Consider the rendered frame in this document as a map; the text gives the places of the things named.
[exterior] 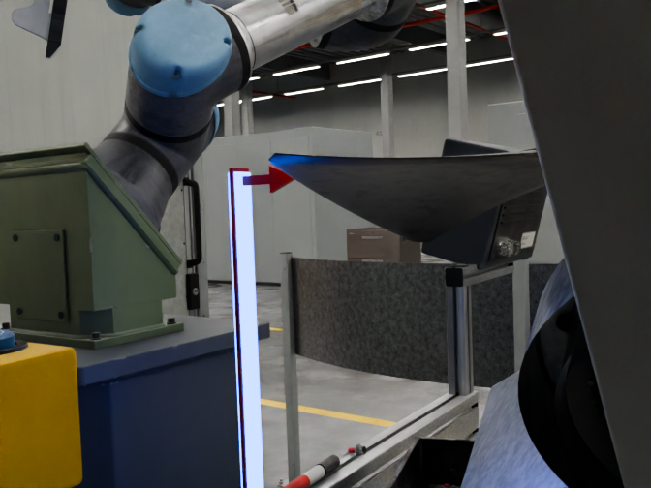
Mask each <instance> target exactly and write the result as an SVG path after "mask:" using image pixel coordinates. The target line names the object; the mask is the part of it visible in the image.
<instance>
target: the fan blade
mask: <svg viewBox="0 0 651 488"><path fill-rule="evenodd" d="M269 161H270V162H271V163H272V164H274V165H275V166H276V167H278V168H279V169H281V170H282V171H284V172H285V173H287V174H288V175H289V176H290V177H291V178H293V179H295V180H296V181H298V182H299V183H301V184H302V185H304V186H305V187H307V188H309V189H310V190H312V191H314V192H315V193H317V194H319V195H320V196H322V197H324V198H326V199H328V200H330V201H332V202H333V203H335V204H337V205H339V206H341V207H343V208H344V209H346V210H348V211H350V212H352V213H354V214H356V215H358V216H359V217H361V218H363V219H365V220H366V221H368V222H370V223H373V224H375V225H377V226H379V227H381V228H383V229H386V230H388V231H390V232H392V233H394V234H397V235H399V236H401V237H403V238H405V239H408V240H410V241H413V242H420V243H429V242H431V241H432V240H434V239H436V238H437V237H439V236H441V235H442V234H444V233H446V232H447V231H449V230H451V229H454V228H455V227H457V226H459V225H461V224H463V223H465V222H467V221H469V220H470V219H472V218H474V217H476V216H478V215H480V214H481V213H483V212H485V211H488V210H490V209H492V208H494V207H496V206H498V205H500V204H503V203H505V202H507V201H509V200H511V199H514V198H517V197H520V196H522V195H524V194H527V193H529V192H532V191H534V190H536V189H539V188H540V187H543V186H545V182H544V178H543V171H542V167H541V164H540V160H539V156H538V152H537V148H533V149H528V150H523V151H518V152H507V153H494V154H479V155H463V156H445V157H410V158H376V157H334V156H312V155H296V154H282V153H274V154H273V155H272V156H271V157H270V158H269Z"/></svg>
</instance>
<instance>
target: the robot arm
mask: <svg viewBox="0 0 651 488"><path fill-rule="evenodd" d="M67 2H68V0H53V4H52V10H51V13H49V5H50V0H34V3H33V5H31V6H29V7H24V8H19V9H15V10H14V11H13V13H12V21H13V23H14V24H15V25H16V26H18V27H20V28H22V29H24V30H26V31H28V32H30V33H32V34H34V35H37V36H39V37H41V38H43V39H44V40H46V41H47V46H46V58H48V59H50V58H51V57H52V56H53V55H54V54H55V53H56V52H57V51H58V50H59V48H60V47H61V42H62V35H63V28H64V21H65V15H66V9H67ZM106 2H107V4H108V6H109V7H110V8H111V9H112V10H113V11H115V12H116V13H118V14H120V15H124V16H133V15H141V18H140V19H139V21H138V23H137V25H136V27H135V30H134V35H133V37H132V40H131V42H130V46H129V53H128V60H129V69H128V76H127V85H126V94H125V104H124V112H123V115H122V117H121V119H120V120H119V122H118V123H117V124H116V125H115V126H114V128H113V129H112V130H111V131H110V132H109V133H108V135H107V136H106V137H105V139H104V140H103V141H102V142H101V143H100V144H99V145H98V147H96V148H94V149H93V150H94V152H95V153H96V154H97V155H98V157H99V158H100V159H101V160H102V162H103V163H104V164H105V165H106V167H107V168H108V169H109V171H110V172H111V173H112V174H113V175H114V177H115V178H116V179H117V180H118V182H119V183H120V184H121V185H122V187H123V188H124V189H125V190H126V192H127V193H128V194H129V195H130V197H131V198H132V199H133V200H134V202H135V203H136V204H137V205H138V207H139V208H140V209H141V210H142V212H143V213H144V214H145V215H146V217H147V218H148V219H149V220H150V222H151V223H152V224H153V225H154V227H155V228H156V229H157V230H158V231H159V232H160V230H161V221H162V219H163V216H164V214H165V211H166V208H167V204H168V201H169V199H170V197H171V195H172V194H173V193H174V191H175V190H176V188H177V187H178V186H179V184H180V183H181V182H182V180H183V179H184V177H185V176H186V175H187V173H188V172H189V170H190V169H191V168H192V166H193V165H194V163H195V162H196V161H197V159H198V158H199V157H200V155H201V154H202V153H203V152H204V151H205V150H206V149H207V147H208V146H209V145H210V143H211V142H212V140H213V139H214V136H215V134H216V132H217V129H218V126H219V109H218V107H217V105H216V104H217V103H218V102H219V101H220V100H222V99H224V98H226V97H228V96H230V95H231V94H233V93H235V92H236V91H238V90H240V89H242V88H244V87H245V86H246V85H247V84H248V83H249V81H250V79H251V75H252V71H253V70H255V69H257V68H259V67H260V66H262V65H264V64H266V63H268V62H270V61H272V60H274V59H276V58H278V57H280V56H282V55H284V54H286V53H288V52H290V51H292V50H294V49H296V48H298V47H300V46H303V45H305V44H307V43H309V42H310V44H311V46H312V47H315V48H319V49H324V50H330V51H345V52H347V51H360V50H366V49H370V48H374V47H377V46H381V45H383V44H385V43H387V42H388V41H390V40H391V39H392V38H394V37H395V36H396V35H397V34H398V33H399V31H400V30H401V29H402V27H403V26H404V24H405V22H406V19H407V17H408V15H409V14H410V12H411V10H412V8H413V7H414V5H415V3H416V2H417V0H106ZM149 6H152V7H151V8H150V9H149Z"/></svg>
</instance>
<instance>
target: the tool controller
mask: <svg viewBox="0 0 651 488"><path fill-rule="evenodd" d="M518 151H523V150H521V149H515V148H510V147H506V146H501V145H494V144H487V143H480V142H474V141H468V140H461V139H454V138H447V139H446V140H445V143H444V148H443V152H442V157H445V156H463V155H479V154H494V153H507V152H518ZM546 196H547V189H546V186H543V187H540V188H539V189H536V190H534V191H532V192H529V193H527V194H524V195H522V196H520V197H517V198H514V199H511V200H509V201H507V202H505V203H503V204H500V205H498V206H496V207H494V208H492V209H490V210H488V211H485V212H483V213H481V214H480V215H478V216H476V217H474V218H472V219H470V220H469V221H467V222H465V223H463V224H461V225H459V226H457V227H455V228H454V229H451V230H449V231H447V232H446V233H444V234H442V235H441V236H439V237H437V238H436V239H434V240H432V241H431V242H429V243H422V247H421V251H422V252H423V253H424V254H426V255H429V256H432V257H436V258H439V259H445V260H448V261H452V262H455V263H458V264H466V265H467V264H476V265H477V269H478V270H483V269H486V268H490V267H494V266H498V265H502V264H505V263H509V262H513V261H517V260H521V259H527V258H530V257H531V256H532V255H533V251H534V249H535V243H536V239H537V235H538V231H539V227H540V222H541V218H542V214H543V208H544V204H545V200H546Z"/></svg>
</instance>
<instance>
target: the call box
mask: <svg viewBox="0 0 651 488"><path fill-rule="evenodd" d="M81 481H82V462H81V444H80V426H79V408H78V374H77V357H76V352H75V350H74V349H72V348H69V347H62V346H53V345H44V344H35V343H27V342H26V341H23V340H15V346H14V347H11V348H8V349H3V350H0V488H72V487H74V486H77V485H79V484H80V483H81Z"/></svg>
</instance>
